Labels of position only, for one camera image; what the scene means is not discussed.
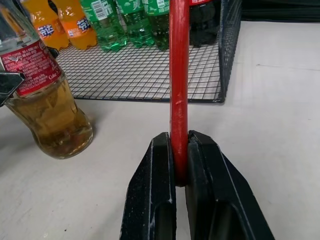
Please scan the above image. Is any glass cola bottle red label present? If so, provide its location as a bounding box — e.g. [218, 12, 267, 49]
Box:
[0, 0, 94, 161]

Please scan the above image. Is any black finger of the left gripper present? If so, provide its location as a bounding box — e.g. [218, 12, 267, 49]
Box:
[46, 45, 60, 60]
[0, 71, 25, 108]

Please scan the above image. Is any dark cola plastic bottle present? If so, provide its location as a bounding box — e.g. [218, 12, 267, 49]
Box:
[187, 0, 221, 48]

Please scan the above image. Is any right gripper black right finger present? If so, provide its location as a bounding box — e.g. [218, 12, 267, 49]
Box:
[185, 129, 276, 240]

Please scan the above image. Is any red bottle opener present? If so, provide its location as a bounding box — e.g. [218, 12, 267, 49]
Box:
[168, 0, 192, 187]

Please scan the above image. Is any orange soda plastic bottle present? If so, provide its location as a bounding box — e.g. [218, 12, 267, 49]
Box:
[51, 0, 98, 51]
[21, 0, 71, 51]

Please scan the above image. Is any green soda plastic bottle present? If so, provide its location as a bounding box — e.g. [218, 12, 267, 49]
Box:
[115, 0, 154, 49]
[142, 0, 172, 51]
[79, 0, 129, 53]

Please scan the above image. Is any black wire mesh basket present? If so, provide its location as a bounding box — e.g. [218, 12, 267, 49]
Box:
[46, 0, 243, 104]

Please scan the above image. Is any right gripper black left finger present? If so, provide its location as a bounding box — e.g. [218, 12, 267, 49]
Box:
[119, 132, 177, 240]

